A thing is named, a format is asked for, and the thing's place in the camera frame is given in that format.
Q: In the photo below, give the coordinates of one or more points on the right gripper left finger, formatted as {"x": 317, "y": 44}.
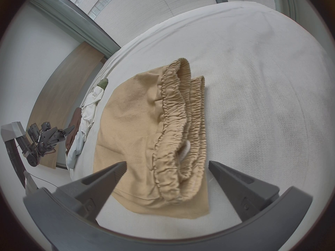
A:
{"x": 99, "y": 189}

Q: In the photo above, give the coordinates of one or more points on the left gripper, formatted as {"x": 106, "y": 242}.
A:
{"x": 57, "y": 136}

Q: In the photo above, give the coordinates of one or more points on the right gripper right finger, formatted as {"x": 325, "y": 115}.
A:
{"x": 235, "y": 189}

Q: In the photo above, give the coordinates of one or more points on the tan shorts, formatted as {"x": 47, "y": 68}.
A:
{"x": 130, "y": 129}

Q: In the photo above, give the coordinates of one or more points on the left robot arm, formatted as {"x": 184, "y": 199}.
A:
{"x": 15, "y": 131}

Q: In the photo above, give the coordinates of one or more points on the dark brown garment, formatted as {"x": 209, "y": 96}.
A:
{"x": 74, "y": 121}

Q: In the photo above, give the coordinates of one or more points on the pale grey garment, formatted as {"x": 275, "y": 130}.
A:
{"x": 74, "y": 153}

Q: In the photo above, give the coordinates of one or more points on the white garment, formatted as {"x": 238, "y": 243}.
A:
{"x": 90, "y": 108}

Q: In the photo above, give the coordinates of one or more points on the olive green garment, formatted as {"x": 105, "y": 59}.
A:
{"x": 102, "y": 84}

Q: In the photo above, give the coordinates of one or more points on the window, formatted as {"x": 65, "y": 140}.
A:
{"x": 157, "y": 4}

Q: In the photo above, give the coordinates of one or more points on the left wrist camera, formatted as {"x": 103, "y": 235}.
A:
{"x": 46, "y": 126}

